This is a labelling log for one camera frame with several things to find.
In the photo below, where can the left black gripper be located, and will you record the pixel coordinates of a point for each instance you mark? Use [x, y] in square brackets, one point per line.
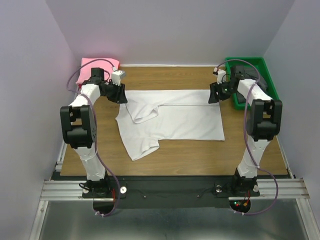
[119, 97]

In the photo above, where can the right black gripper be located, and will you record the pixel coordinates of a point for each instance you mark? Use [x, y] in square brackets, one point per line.
[214, 98]

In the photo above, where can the white t shirt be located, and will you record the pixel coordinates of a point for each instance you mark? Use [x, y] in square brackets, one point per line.
[150, 116]

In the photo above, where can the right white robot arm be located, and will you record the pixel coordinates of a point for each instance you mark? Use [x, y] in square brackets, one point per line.
[261, 124]

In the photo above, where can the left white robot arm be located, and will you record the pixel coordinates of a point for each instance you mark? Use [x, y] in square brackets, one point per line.
[79, 125]

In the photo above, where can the pink folded t shirt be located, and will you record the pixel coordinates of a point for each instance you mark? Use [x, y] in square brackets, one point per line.
[108, 64]

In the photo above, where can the dark grey t shirt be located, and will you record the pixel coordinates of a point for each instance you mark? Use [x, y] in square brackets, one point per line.
[249, 73]

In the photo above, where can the green plastic bin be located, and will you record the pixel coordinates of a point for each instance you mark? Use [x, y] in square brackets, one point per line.
[261, 66]

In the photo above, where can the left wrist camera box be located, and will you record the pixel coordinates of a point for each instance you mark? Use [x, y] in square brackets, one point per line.
[117, 76]

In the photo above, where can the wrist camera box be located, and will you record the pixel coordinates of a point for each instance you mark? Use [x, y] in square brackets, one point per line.
[220, 74]
[117, 76]

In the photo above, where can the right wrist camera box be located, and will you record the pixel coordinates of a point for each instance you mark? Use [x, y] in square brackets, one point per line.
[220, 74]

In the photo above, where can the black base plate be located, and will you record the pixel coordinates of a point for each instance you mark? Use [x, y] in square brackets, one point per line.
[170, 192]

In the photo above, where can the aluminium frame rail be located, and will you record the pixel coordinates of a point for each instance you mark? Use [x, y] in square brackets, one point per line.
[290, 188]

